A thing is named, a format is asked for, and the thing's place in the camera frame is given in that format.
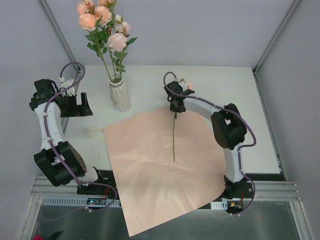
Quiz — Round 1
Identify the small peach rose stem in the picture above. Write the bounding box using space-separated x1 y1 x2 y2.
172 84 192 163

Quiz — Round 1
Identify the cream printed ribbon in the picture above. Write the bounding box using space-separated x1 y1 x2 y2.
84 127 106 143

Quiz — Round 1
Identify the pale pink rose stem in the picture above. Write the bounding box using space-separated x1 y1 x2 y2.
107 14 137 83

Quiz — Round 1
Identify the peach wrapping paper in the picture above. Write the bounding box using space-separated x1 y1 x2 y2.
103 109 226 236

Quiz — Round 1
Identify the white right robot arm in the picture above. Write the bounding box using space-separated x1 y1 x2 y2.
164 81 247 200

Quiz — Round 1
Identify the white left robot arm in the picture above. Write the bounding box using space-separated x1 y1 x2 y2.
29 77 106 195

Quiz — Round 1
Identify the white ribbed ceramic vase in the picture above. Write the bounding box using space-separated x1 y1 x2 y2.
109 74 131 113

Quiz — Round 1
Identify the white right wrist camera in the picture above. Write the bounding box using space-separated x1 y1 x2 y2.
174 77 190 91

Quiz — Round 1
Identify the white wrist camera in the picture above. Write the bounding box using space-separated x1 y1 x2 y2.
174 77 190 91
58 77 76 97

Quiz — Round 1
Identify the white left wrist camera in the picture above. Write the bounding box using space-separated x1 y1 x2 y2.
58 77 76 97

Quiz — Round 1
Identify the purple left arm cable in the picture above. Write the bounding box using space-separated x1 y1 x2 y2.
43 61 118 213

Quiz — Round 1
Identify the left aluminium frame post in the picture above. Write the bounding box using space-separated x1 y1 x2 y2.
37 0 77 62

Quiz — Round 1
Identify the aluminium frame post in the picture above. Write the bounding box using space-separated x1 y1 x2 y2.
252 0 302 76
37 0 77 62

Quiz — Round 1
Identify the left white cable duct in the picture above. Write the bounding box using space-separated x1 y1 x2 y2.
42 196 121 208

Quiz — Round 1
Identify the white cable duct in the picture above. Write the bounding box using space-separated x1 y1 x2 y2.
42 196 121 208
210 200 228 211

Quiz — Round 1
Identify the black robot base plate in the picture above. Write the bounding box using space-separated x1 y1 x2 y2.
76 170 256 214

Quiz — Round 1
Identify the right white cable duct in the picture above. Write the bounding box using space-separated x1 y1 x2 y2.
210 200 228 211

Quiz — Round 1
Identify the aluminium front rail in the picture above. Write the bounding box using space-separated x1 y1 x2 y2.
31 176 302 202

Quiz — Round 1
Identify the right aluminium frame post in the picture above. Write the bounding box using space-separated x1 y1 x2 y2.
252 0 302 76

